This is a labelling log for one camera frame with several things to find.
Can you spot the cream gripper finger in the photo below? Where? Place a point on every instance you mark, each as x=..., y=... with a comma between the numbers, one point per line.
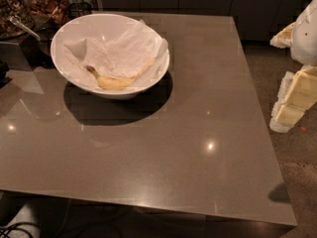
x=282, y=39
x=296, y=95

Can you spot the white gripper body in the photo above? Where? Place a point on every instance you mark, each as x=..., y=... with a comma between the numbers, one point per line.
x=305, y=34

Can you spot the yellow banana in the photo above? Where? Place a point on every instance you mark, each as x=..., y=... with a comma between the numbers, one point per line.
x=117, y=83

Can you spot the white ceramic bowl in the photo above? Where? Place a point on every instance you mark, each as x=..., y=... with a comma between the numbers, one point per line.
x=95, y=26

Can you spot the dark cabinet unit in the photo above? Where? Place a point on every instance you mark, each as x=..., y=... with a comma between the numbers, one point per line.
x=256, y=20

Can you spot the white paper napkin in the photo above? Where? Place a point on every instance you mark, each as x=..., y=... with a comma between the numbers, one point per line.
x=123, y=56

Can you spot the glass jar with snacks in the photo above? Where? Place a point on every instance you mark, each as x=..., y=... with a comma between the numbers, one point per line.
x=18, y=9

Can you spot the metal spoon handle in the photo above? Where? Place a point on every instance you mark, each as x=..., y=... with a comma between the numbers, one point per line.
x=17, y=22

